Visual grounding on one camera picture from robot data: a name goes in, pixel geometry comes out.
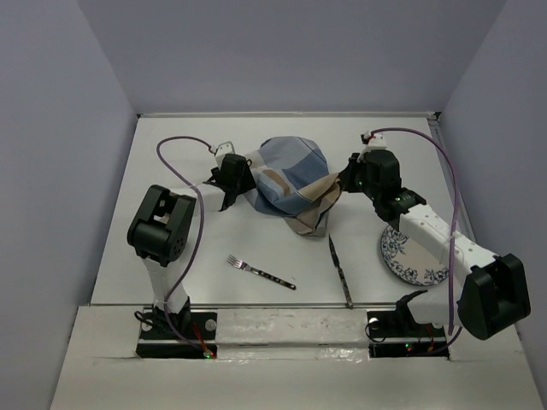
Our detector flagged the blue beige checked placemat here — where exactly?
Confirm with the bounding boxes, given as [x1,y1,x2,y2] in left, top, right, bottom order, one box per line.
[244,137,342,237]

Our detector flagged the silver fork patterned handle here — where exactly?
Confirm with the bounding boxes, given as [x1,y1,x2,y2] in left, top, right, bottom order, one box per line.
[226,255,297,290]

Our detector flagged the silver knife patterned handle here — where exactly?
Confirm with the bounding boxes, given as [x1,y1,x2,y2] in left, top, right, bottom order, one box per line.
[328,236,354,309]

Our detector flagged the blue floral ceramic plate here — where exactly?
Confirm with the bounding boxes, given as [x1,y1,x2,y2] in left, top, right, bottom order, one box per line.
[379,226,448,287]

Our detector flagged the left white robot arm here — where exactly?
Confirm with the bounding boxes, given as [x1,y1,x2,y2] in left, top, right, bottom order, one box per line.
[126,153,256,337]

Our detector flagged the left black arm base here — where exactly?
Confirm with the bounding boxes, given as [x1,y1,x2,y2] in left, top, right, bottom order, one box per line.
[133,308,218,360]

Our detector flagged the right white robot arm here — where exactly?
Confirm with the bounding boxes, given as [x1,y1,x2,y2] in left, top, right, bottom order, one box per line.
[339,149,531,340]

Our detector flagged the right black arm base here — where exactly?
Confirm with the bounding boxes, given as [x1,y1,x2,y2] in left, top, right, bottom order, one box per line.
[364,310,449,359]

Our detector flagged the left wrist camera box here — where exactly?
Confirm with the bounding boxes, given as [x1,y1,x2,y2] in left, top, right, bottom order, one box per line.
[215,141,235,162]

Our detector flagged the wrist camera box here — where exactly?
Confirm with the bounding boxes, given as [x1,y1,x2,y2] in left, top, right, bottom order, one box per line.
[361,132,386,152]
[215,141,235,162]

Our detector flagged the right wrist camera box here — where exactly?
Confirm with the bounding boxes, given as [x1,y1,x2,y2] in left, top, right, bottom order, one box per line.
[361,132,386,152]

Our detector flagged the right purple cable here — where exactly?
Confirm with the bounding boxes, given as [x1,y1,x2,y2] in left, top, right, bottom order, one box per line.
[369,127,464,355]

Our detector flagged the purple cable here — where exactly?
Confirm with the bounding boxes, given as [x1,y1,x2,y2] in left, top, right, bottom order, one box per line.
[156,136,214,355]
[369,127,464,355]

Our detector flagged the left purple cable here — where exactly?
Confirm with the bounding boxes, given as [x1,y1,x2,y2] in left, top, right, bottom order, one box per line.
[156,136,214,355]

